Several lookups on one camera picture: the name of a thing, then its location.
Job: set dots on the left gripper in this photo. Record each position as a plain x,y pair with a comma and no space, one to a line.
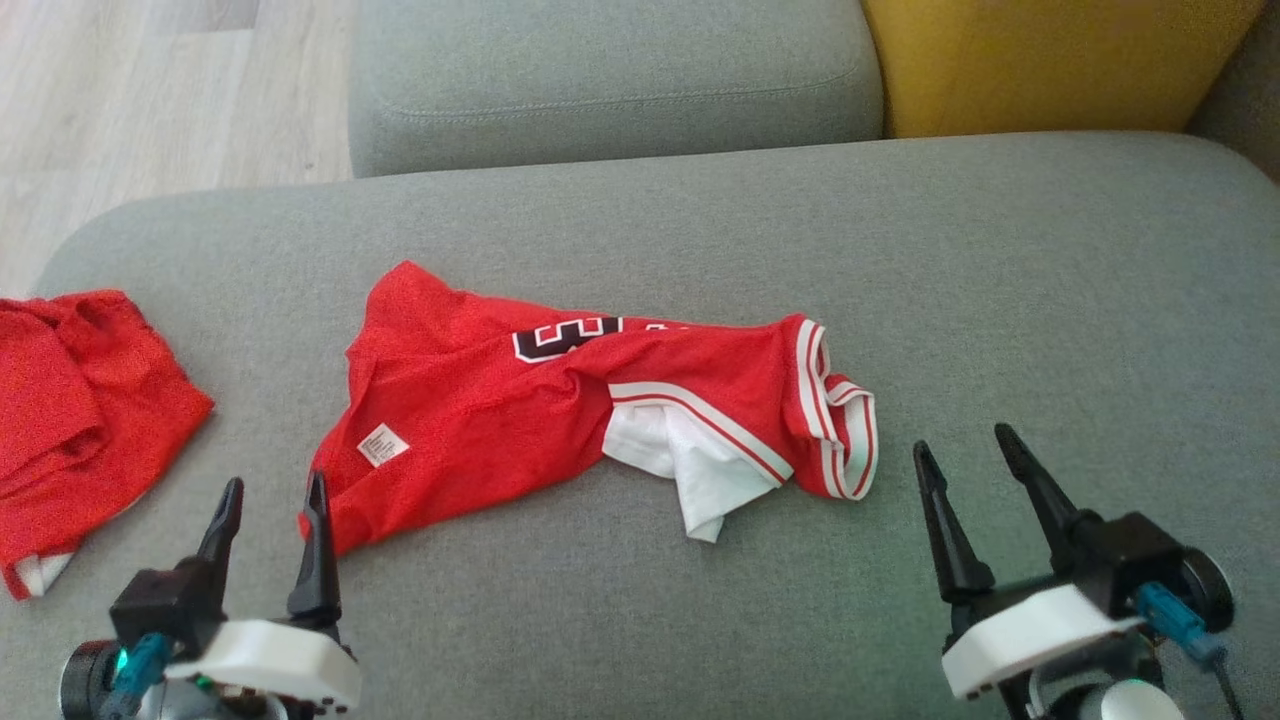
270,660

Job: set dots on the grey sofa seat cushion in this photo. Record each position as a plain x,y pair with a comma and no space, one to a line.
600,80

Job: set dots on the yellow sofa backrest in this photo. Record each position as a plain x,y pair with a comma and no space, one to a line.
1050,60

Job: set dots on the red basketball jersey white trim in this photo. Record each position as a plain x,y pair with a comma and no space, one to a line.
470,420

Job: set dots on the yellow and grey sofa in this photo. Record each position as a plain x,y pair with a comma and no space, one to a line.
700,220

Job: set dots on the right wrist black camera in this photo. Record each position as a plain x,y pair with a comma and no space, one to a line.
1210,590

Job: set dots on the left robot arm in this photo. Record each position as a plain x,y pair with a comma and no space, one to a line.
200,705

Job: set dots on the red shorts white waistband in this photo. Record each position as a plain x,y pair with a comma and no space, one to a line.
70,420

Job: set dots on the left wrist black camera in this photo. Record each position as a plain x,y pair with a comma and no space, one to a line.
85,685

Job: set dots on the wrist black camera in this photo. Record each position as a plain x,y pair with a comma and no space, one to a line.
85,685
1210,590

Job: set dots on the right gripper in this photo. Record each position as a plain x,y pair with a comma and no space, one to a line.
1040,630

